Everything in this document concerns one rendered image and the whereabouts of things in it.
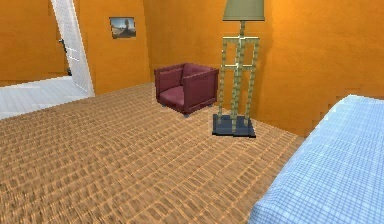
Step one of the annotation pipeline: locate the bed with blue checked cover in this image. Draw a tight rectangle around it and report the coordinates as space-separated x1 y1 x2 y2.
247 94 384 224

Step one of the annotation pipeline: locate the dark red armchair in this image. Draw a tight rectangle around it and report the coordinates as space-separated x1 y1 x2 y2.
153 62 220 119

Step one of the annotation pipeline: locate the bamboo floor lamp green shade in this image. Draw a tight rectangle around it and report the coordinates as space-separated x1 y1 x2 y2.
212 0 266 139

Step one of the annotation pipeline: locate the framed landscape picture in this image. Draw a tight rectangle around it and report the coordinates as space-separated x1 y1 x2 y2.
109 16 137 40

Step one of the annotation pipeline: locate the white room door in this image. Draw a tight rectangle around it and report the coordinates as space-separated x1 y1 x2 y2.
50 0 96 98

